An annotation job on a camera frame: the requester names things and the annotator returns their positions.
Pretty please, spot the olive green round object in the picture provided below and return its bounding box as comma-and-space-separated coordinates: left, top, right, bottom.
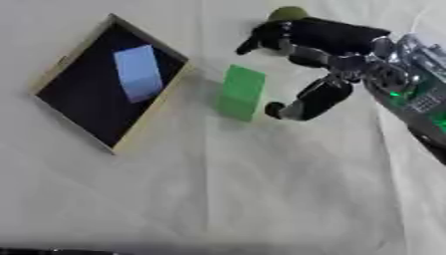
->
266, 6, 313, 23

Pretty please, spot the green rectangular block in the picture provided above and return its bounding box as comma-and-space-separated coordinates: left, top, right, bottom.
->
216, 64, 269, 123

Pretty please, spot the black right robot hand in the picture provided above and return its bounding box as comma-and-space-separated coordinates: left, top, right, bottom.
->
233, 17, 394, 122

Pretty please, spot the blue rectangular block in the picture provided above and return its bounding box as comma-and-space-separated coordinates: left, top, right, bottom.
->
111, 44, 166, 105

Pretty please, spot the tan cardboard box black inside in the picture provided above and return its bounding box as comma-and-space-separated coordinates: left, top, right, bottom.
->
28, 13, 194, 155

